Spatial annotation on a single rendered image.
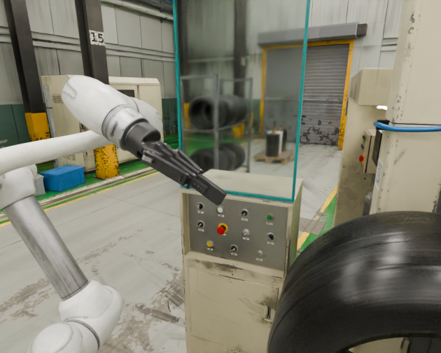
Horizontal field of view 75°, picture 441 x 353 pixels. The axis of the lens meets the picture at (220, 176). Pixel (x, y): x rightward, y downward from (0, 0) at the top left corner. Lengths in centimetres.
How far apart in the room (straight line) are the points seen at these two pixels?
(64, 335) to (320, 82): 949
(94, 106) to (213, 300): 123
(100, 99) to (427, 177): 78
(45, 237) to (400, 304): 102
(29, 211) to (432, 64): 121
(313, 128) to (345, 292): 954
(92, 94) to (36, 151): 28
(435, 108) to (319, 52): 924
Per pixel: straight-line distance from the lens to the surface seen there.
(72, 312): 120
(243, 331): 170
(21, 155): 91
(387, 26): 984
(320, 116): 995
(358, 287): 55
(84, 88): 71
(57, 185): 580
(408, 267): 55
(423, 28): 83
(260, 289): 149
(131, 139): 62
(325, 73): 994
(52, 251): 117
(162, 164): 57
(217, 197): 57
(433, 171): 85
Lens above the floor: 173
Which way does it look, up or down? 17 degrees down
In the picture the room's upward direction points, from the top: straight up
